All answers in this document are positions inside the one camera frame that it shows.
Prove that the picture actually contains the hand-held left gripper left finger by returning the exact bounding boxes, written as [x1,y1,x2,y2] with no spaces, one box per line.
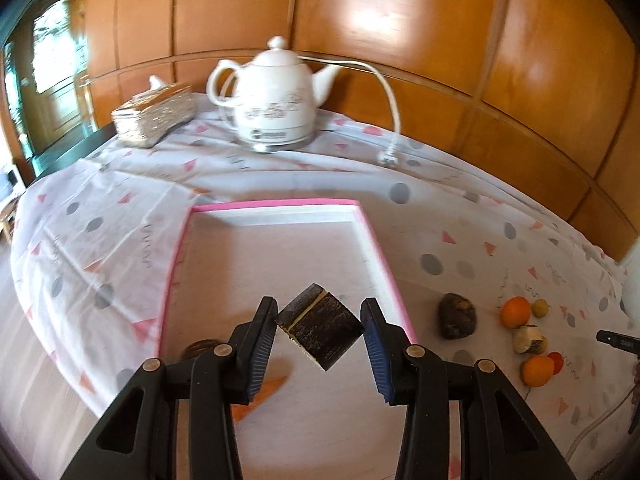
[60,296,278,480]

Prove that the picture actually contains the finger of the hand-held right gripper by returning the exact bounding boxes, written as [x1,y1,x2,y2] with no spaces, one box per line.
[597,330,640,353]

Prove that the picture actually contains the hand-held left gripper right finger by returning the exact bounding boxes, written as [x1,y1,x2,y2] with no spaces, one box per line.
[360,297,576,480]

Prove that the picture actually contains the orange mandarin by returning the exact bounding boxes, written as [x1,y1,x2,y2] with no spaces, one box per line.
[521,356,556,387]
[501,296,532,329]

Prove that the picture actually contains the dark brown water chestnut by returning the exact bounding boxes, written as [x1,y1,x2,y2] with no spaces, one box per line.
[439,292,478,339]

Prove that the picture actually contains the white tray with pink rim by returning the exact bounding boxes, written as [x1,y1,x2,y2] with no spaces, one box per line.
[157,200,418,480]

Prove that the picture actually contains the orange carrot piece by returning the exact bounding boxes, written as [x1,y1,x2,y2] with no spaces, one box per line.
[232,375,291,423]

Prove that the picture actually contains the brown round chestnut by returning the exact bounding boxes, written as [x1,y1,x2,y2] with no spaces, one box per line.
[182,340,228,361]

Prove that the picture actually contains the peeled pale sugarcane piece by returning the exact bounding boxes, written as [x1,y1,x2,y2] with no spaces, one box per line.
[512,325,548,356]

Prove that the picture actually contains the white patterned tablecloth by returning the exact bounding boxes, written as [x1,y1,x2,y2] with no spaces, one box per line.
[10,92,631,480]

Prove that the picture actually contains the silver kettle base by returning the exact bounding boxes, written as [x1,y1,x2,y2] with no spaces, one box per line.
[235,129,318,153]

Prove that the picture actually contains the white ceramic electric kettle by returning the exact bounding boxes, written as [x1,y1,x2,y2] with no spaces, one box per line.
[206,36,343,143]

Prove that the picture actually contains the black cabinet top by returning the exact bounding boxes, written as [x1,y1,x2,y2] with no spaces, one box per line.
[30,122,118,178]

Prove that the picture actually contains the glass window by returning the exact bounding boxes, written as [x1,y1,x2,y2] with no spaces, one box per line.
[10,0,91,151]

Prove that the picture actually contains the thin white cord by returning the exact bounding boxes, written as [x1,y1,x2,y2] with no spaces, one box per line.
[575,395,633,461]

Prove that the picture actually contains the white kettle power cable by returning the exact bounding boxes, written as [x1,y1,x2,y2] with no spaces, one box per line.
[300,59,405,168]

